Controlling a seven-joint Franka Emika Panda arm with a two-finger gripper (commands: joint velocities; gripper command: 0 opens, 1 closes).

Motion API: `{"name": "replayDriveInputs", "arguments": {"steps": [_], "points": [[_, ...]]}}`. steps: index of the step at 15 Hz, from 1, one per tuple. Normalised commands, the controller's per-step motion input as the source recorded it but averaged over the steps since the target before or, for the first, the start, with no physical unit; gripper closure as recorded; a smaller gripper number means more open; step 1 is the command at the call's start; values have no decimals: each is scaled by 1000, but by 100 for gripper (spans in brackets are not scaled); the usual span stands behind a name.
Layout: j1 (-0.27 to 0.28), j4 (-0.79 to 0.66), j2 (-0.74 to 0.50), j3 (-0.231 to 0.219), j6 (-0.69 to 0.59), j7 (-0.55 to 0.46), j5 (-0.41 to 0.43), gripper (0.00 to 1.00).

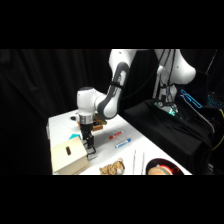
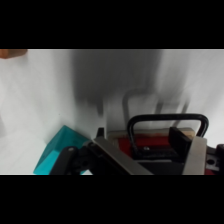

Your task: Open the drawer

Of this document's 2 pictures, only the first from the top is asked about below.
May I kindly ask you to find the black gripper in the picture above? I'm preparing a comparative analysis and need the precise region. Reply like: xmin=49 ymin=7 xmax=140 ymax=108
xmin=79 ymin=122 xmax=96 ymax=155

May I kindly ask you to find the light wooden drawer box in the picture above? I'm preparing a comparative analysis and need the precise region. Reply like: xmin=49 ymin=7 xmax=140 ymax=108
xmin=50 ymin=135 xmax=91 ymax=176

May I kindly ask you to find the teal paper piece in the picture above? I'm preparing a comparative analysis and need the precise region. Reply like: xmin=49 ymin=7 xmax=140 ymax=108
xmin=68 ymin=132 xmax=82 ymax=141

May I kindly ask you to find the red marker pen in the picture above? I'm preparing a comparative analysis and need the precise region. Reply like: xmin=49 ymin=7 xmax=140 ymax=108
xmin=108 ymin=130 xmax=124 ymax=141

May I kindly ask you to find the blue marker pen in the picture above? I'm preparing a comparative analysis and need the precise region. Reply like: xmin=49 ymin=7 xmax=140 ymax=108
xmin=114 ymin=138 xmax=132 ymax=149

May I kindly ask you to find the tiger plush toy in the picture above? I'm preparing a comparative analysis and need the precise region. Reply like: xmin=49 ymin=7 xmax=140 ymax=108
xmin=98 ymin=157 xmax=126 ymax=176

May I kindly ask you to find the thin white stick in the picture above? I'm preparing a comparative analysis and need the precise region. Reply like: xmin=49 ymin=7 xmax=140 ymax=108
xmin=132 ymin=148 xmax=137 ymax=176
xmin=141 ymin=151 xmax=146 ymax=176

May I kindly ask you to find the toy burger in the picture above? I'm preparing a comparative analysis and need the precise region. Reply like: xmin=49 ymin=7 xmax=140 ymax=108
xmin=147 ymin=165 xmax=168 ymax=176

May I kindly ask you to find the black cloth covered stand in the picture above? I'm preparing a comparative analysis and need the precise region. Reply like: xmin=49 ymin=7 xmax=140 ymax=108
xmin=119 ymin=98 xmax=215 ymax=176

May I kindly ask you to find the black round plate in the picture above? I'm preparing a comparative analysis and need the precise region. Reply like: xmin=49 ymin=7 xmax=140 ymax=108
xmin=145 ymin=157 xmax=185 ymax=176

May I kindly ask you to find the red toy piece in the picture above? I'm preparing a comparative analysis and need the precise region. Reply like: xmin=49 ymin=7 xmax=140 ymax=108
xmin=167 ymin=165 xmax=182 ymax=176

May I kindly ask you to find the green base light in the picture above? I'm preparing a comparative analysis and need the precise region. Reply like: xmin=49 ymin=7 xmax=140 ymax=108
xmin=167 ymin=105 xmax=180 ymax=117

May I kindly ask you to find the dark laptop with lit keys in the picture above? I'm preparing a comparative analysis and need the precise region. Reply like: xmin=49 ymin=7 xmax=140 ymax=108
xmin=205 ymin=93 xmax=224 ymax=109

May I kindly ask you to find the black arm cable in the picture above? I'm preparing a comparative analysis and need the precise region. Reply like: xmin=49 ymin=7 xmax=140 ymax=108
xmin=156 ymin=49 xmax=179 ymax=101

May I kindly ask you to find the blue lit frame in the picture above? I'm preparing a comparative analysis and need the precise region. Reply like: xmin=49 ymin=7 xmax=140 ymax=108
xmin=180 ymin=88 xmax=204 ymax=110

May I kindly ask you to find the yellow cable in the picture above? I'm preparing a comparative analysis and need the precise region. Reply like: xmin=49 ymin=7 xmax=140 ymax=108
xmin=211 ymin=108 xmax=224 ymax=152

